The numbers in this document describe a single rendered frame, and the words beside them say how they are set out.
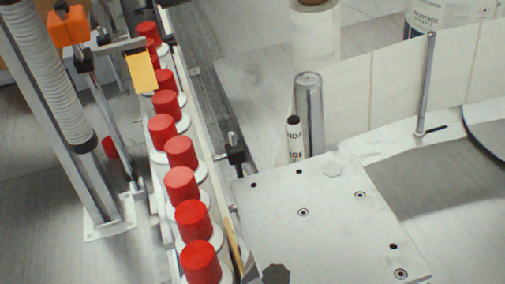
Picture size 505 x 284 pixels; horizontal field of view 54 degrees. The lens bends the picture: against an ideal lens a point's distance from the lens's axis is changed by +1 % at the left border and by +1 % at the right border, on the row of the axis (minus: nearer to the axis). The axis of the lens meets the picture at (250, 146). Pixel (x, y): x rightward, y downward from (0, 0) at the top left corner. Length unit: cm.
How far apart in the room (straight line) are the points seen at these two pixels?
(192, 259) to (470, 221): 42
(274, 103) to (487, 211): 41
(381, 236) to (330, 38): 53
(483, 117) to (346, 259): 57
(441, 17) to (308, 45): 25
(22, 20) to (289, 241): 32
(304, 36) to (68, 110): 43
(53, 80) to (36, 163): 51
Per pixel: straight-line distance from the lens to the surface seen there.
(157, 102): 63
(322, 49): 85
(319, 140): 70
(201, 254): 45
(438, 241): 71
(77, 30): 63
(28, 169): 105
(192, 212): 48
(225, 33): 128
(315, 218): 38
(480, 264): 70
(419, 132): 84
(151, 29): 80
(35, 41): 53
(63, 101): 56
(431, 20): 97
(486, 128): 86
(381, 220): 38
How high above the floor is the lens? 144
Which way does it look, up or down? 41 degrees down
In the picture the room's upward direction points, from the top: 10 degrees counter-clockwise
